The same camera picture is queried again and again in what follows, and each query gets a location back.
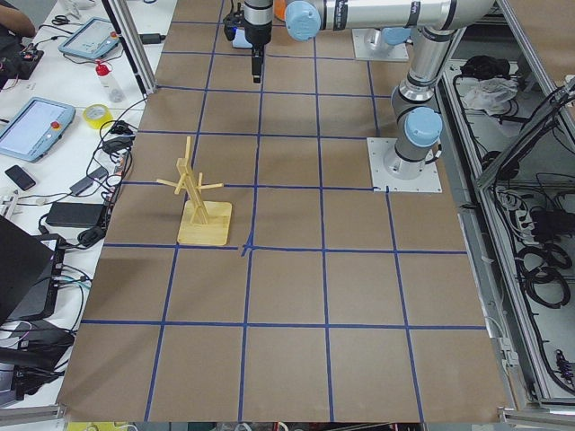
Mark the black laptop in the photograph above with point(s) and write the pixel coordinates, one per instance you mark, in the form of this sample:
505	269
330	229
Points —
30	265

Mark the red capped squeeze bottle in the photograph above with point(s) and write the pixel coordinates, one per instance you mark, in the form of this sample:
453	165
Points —
108	82

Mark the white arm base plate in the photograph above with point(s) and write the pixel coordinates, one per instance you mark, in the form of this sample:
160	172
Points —
391	173

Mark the blue teach pendant far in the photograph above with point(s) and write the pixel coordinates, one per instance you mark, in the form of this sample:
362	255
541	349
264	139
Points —
93	40

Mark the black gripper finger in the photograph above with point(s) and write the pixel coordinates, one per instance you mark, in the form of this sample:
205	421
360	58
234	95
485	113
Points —
257	64

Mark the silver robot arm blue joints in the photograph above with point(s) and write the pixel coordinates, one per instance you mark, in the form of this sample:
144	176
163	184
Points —
437	22

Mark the yellow tape roll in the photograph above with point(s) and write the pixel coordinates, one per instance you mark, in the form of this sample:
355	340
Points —
97	116

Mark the wooden cup rack stand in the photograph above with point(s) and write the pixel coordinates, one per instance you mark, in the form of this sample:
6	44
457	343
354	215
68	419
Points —
202	222

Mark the blue teach pendant near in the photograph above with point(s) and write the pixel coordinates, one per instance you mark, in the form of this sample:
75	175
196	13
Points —
37	126

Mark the black gripper body view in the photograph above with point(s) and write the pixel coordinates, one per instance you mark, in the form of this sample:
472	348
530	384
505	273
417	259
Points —
257	36

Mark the black power adapter brick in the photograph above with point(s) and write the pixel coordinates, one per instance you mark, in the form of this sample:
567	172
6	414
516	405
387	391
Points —
76	215

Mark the blue teach pendant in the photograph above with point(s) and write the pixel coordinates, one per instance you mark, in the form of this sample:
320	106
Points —
93	40
37	126

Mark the white crumpled cloth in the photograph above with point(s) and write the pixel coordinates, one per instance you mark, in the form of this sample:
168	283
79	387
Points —
492	96

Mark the black smartphone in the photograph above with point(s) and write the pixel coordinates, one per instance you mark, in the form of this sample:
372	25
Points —
20	177

